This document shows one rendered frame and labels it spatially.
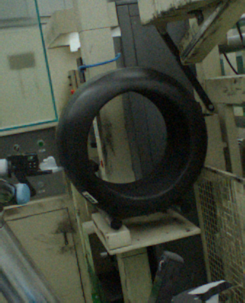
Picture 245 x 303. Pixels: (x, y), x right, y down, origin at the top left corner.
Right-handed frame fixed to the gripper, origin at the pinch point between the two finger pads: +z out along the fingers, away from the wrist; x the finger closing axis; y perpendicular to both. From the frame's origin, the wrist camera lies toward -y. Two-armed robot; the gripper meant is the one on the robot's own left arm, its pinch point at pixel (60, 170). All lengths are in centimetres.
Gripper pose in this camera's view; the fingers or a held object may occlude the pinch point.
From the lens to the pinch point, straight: 191.4
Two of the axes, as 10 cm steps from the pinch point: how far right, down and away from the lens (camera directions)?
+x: -2.3, -1.1, 9.7
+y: -0.5, -9.9, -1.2
